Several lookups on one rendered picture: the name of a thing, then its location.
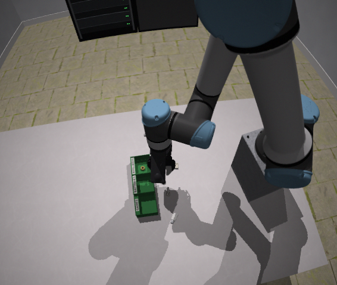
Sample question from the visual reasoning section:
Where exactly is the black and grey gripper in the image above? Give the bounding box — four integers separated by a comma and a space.
147, 141, 176, 175

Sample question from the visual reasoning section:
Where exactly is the grey usb stick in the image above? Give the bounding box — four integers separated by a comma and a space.
171, 213, 178, 223

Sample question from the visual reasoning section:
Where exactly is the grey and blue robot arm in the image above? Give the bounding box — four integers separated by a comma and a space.
142, 0, 320, 188

